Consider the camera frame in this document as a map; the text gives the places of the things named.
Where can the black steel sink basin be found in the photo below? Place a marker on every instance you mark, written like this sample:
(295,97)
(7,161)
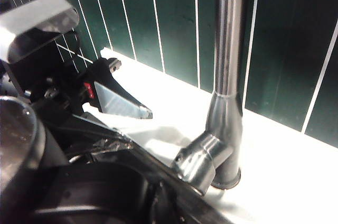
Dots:
(148,155)

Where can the black steel-rimmed mug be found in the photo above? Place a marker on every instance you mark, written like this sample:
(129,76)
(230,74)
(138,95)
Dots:
(16,129)

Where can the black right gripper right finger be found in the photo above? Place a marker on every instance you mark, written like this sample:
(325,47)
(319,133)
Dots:
(169,205)

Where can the dark metal kitchen faucet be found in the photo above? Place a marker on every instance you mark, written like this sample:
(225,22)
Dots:
(227,49)

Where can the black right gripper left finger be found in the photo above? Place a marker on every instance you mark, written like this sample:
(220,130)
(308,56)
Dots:
(132,203)

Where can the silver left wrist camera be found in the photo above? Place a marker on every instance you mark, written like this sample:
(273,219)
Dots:
(34,15)

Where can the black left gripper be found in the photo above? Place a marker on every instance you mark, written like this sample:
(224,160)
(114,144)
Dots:
(52,76)

